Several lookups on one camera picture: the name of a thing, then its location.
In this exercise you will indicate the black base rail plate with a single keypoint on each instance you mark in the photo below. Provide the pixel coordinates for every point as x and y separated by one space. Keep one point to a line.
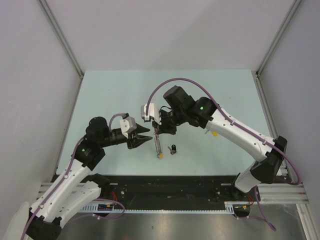
173 191

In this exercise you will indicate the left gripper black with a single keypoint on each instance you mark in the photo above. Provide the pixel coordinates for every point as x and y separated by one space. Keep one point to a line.
137 140

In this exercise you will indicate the left aluminium frame post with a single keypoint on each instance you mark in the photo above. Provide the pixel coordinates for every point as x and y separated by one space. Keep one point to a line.
48 13

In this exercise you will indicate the right aluminium frame post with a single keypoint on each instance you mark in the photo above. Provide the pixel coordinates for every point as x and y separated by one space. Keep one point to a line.
279 35

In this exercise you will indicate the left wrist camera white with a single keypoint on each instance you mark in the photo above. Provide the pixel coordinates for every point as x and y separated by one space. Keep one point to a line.
127 125

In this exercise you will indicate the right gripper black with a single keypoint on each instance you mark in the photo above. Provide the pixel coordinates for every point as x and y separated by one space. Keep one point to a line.
163 128

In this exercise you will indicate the white slotted cable duct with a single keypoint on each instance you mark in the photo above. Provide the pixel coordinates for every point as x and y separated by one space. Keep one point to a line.
224 208

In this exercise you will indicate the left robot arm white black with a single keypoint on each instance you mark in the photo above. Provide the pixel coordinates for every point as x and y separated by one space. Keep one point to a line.
76 186

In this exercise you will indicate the keyring with chain and tags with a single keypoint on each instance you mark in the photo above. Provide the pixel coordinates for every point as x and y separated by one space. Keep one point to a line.
157 143

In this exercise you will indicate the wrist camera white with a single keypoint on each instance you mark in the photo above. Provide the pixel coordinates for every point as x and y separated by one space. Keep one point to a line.
127 125
153 113

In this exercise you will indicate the aluminium frame post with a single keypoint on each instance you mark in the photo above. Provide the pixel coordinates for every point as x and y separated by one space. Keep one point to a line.
279 35
48 13

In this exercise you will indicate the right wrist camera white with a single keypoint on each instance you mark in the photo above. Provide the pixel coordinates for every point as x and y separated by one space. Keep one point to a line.
153 113

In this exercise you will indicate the black key tag with key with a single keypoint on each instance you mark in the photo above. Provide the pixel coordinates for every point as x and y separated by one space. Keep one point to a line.
172 149

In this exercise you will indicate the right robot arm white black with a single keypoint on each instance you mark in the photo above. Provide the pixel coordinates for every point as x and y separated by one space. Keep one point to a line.
267 152

